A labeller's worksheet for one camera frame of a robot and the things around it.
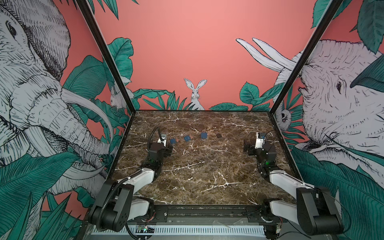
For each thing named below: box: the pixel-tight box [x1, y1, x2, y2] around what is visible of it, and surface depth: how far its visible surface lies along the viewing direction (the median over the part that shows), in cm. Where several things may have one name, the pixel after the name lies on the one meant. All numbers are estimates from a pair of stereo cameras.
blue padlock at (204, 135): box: [200, 130, 208, 139], surface depth 109 cm
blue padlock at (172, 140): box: [170, 136, 177, 144], surface depth 106 cm
